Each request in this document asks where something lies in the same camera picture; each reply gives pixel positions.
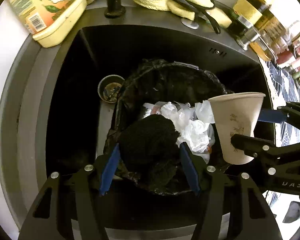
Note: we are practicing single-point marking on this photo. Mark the black cloth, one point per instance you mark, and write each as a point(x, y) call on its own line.
point(148, 148)

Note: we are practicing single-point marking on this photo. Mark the sink drain strainer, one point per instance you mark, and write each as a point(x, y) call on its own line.
point(109, 87)

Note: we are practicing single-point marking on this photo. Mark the blue patterned tablecloth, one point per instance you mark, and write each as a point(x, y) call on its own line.
point(282, 90)

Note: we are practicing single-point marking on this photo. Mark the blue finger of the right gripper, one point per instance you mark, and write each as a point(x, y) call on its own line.
point(272, 116)

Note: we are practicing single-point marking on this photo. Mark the dark kitchen sink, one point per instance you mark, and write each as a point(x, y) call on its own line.
point(62, 105)

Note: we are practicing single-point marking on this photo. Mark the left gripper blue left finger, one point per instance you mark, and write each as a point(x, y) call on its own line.
point(109, 170)

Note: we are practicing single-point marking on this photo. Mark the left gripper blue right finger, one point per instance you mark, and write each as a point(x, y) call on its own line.
point(188, 167)

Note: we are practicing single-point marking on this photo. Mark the beige paper cup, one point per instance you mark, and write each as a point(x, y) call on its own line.
point(235, 114)

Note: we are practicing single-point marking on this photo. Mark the red label sauce bottle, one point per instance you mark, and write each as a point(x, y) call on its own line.
point(289, 60)

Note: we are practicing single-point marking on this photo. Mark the large cooking oil jug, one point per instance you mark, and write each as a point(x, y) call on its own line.
point(276, 42)

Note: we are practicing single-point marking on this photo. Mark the green yellow label bottle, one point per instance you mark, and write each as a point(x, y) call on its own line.
point(246, 13)

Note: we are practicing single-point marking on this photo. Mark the yellow sponge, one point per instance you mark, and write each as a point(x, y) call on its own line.
point(220, 16)

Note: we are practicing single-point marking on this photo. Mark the white tissue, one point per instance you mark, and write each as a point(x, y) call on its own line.
point(199, 137)

